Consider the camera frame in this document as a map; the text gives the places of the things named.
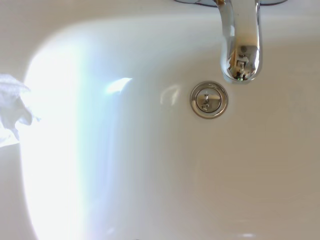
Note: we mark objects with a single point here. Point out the white ceramic sink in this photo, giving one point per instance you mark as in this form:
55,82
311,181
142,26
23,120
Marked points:
150,175

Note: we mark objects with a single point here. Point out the chrome sink faucet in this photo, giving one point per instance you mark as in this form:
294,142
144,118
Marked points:
241,37

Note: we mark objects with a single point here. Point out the chrome sink drain stopper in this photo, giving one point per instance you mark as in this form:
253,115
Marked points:
209,99

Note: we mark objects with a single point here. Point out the white tissue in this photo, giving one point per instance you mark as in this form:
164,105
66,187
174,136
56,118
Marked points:
12,100

